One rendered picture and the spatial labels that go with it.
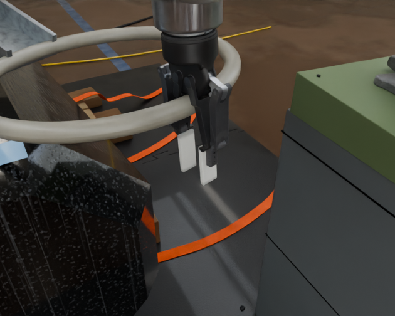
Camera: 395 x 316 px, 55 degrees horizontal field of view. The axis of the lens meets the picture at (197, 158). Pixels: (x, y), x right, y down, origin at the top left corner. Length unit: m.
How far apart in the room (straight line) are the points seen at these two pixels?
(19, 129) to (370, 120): 0.54
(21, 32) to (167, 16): 0.58
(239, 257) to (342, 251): 0.73
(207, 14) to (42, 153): 0.44
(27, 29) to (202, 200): 1.08
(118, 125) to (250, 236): 1.18
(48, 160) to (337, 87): 0.57
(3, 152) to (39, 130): 0.24
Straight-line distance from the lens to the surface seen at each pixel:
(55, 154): 0.80
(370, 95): 0.79
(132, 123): 0.51
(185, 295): 1.44
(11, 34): 1.00
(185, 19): 0.48
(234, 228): 1.64
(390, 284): 0.82
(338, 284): 0.94
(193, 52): 0.50
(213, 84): 0.51
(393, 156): 0.69
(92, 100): 2.52
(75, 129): 0.52
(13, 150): 0.77
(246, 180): 1.88
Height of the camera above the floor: 1.21
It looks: 36 degrees down
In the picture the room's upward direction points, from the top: straight up
